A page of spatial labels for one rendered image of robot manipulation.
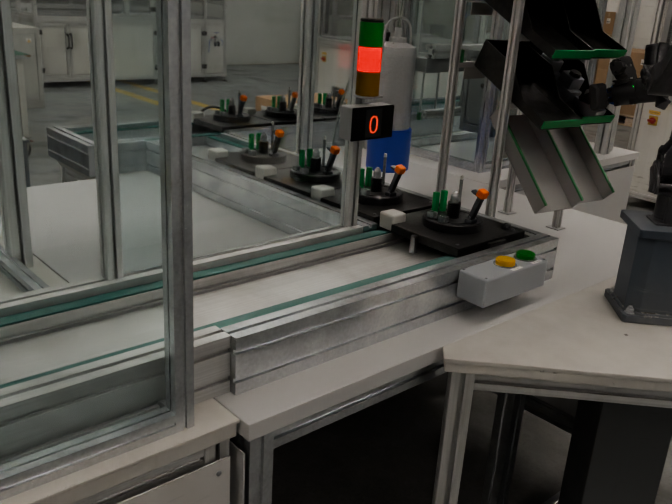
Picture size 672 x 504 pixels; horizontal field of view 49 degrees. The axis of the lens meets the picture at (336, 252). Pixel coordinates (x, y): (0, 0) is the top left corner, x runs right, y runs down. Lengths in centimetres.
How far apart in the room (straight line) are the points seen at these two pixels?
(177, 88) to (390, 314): 63
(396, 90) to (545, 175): 83
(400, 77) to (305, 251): 116
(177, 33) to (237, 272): 63
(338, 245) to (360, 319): 33
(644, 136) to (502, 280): 461
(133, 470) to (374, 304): 51
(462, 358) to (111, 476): 64
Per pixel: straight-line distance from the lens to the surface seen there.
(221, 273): 142
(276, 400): 117
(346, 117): 156
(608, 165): 334
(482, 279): 144
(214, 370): 116
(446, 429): 144
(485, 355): 137
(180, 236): 98
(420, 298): 141
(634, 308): 163
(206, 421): 113
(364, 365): 128
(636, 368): 144
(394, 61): 256
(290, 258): 151
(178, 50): 93
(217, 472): 116
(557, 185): 192
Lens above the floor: 148
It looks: 20 degrees down
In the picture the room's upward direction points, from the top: 4 degrees clockwise
